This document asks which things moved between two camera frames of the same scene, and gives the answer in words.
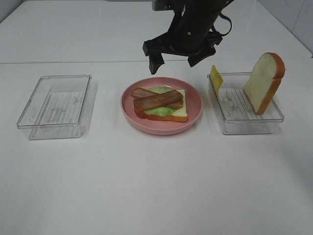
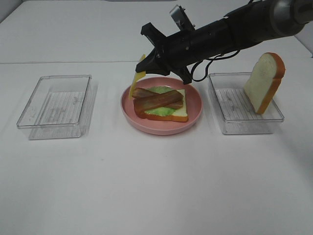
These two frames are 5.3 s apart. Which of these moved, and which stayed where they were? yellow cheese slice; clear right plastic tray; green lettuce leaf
Moved: yellow cheese slice
Stayed: clear right plastic tray; green lettuce leaf
